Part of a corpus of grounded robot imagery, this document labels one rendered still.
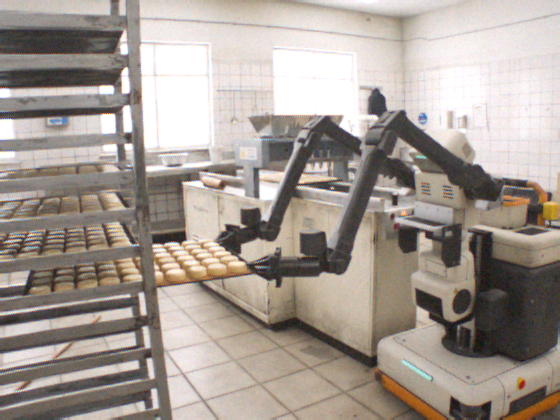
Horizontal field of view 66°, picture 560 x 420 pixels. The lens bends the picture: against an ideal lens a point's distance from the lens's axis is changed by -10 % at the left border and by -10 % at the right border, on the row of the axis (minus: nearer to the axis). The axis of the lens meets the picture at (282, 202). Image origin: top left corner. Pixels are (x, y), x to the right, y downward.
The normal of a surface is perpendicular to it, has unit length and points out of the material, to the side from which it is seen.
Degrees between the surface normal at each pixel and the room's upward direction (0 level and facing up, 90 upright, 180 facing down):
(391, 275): 90
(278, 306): 90
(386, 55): 90
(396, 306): 90
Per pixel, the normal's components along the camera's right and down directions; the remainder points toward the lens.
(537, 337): 0.42, 0.13
